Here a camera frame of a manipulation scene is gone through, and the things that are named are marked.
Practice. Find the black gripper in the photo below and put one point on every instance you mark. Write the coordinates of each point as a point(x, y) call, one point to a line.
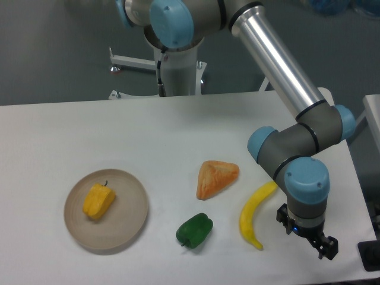
point(311, 229)

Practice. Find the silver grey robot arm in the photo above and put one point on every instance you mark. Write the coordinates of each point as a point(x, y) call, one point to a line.
point(176, 28)

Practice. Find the green bell pepper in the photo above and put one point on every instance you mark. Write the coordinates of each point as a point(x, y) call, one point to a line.
point(194, 231)

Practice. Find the beige round plate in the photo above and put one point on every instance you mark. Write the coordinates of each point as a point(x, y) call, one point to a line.
point(121, 223)

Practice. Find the yellow bell pepper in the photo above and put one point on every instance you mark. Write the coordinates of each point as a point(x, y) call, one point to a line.
point(98, 200)

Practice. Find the yellow banana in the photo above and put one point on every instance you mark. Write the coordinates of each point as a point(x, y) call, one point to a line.
point(246, 218)

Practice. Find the black device at table edge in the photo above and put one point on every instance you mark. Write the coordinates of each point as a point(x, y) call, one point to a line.
point(369, 254)

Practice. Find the orange triangular pastry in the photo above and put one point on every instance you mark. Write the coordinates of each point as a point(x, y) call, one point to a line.
point(214, 176)

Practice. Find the white furniture at right edge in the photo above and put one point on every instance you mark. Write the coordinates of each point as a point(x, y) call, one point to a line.
point(367, 155)

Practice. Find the blue object top right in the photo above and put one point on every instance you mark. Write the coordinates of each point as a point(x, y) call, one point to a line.
point(368, 9)

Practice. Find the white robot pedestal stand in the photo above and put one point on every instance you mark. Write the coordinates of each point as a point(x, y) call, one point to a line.
point(178, 70)

